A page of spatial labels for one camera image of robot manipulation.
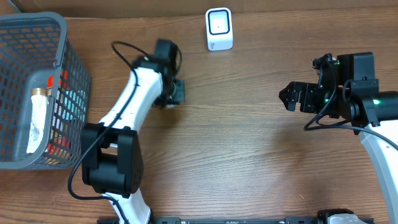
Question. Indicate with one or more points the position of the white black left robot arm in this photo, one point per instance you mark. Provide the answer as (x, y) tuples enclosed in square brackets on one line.
[(112, 161)]

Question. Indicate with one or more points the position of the white barcode scanner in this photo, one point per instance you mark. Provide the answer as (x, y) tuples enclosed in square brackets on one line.
[(219, 29)]

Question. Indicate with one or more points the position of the orange spaghetti packet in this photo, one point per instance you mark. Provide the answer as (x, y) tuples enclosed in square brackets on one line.
[(55, 136)]

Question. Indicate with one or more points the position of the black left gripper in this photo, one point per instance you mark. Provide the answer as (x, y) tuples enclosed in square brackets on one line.
[(176, 94)]

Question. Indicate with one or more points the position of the grey plastic mesh basket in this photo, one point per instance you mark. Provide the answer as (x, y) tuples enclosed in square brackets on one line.
[(35, 46)]

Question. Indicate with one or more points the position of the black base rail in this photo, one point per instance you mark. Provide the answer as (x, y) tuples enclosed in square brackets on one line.
[(287, 220)]

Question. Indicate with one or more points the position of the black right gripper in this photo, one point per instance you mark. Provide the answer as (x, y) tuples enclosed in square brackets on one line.
[(296, 89)]

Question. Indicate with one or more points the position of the teal tissue packet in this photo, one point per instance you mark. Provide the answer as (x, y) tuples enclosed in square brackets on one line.
[(73, 101)]

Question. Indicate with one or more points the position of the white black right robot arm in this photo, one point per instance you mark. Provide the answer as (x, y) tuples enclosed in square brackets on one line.
[(347, 96)]

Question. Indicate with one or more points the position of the white tube gold cap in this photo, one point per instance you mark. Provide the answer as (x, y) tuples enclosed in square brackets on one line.
[(37, 122)]

